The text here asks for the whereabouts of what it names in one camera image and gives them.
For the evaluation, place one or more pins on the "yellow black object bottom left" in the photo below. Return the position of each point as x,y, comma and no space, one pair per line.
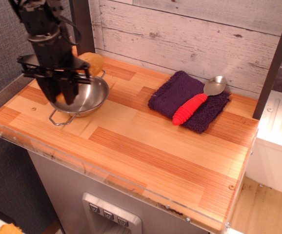
10,229

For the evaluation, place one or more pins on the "dark frame post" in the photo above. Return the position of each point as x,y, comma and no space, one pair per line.
80,13
269,81

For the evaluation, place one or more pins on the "purple folded cloth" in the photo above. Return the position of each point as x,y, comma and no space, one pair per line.
182,99

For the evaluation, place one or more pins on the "red handled metal spoon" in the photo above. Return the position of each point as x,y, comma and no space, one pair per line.
213,87

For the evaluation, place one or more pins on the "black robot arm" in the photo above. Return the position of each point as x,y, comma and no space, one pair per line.
40,17

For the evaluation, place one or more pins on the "small steel frying pan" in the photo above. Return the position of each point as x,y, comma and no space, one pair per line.
90,98

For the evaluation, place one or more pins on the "yellow plastic chicken drumstick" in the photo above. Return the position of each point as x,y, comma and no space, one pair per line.
93,63

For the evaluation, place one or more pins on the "clear acrylic edge guard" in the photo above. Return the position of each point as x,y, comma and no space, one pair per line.
193,176

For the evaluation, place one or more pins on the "silver toy kitchen cabinet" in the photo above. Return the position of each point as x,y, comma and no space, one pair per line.
66,186

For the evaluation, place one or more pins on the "dark left frame post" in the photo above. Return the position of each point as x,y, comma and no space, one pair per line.
80,13

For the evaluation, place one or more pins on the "dark right frame post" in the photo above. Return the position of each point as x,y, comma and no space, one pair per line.
269,81

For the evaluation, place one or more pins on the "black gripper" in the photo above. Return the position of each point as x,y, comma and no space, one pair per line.
53,58

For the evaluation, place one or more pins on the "silver dispenser button panel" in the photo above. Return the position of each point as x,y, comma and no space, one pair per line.
106,218

